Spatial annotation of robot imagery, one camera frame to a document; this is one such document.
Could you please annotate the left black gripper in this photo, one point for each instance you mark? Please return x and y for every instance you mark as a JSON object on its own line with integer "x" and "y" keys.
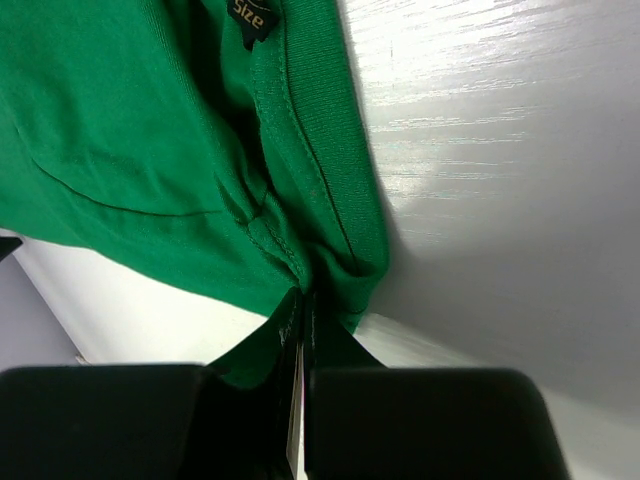
{"x": 8, "y": 245}

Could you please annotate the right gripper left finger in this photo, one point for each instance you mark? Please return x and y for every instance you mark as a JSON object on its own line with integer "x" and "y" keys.
{"x": 229, "y": 419}

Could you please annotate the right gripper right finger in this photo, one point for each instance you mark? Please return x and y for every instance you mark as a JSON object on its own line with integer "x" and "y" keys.
{"x": 364, "y": 420}

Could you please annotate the green t shirt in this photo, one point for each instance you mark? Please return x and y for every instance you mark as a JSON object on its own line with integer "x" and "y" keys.
{"x": 213, "y": 149}

